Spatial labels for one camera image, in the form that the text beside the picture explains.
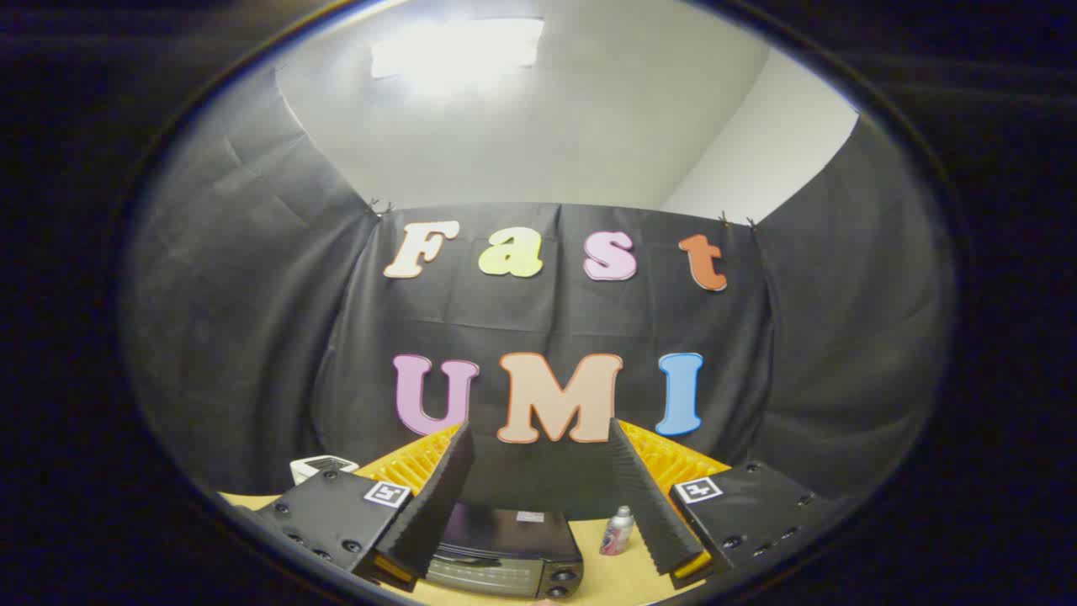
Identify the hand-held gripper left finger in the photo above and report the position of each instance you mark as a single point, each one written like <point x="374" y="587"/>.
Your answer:
<point x="437" y="497"/>

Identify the white toaster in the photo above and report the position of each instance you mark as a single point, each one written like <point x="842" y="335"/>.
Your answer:
<point x="320" y="467"/>

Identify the white bottle with pink label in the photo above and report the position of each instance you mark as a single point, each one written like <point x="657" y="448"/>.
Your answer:
<point x="617" y="534"/>

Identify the black toaster oven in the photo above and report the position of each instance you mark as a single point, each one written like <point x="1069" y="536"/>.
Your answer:
<point x="505" y="547"/>

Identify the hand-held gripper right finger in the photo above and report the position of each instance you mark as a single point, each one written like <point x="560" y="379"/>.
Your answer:
<point x="644" y="497"/>

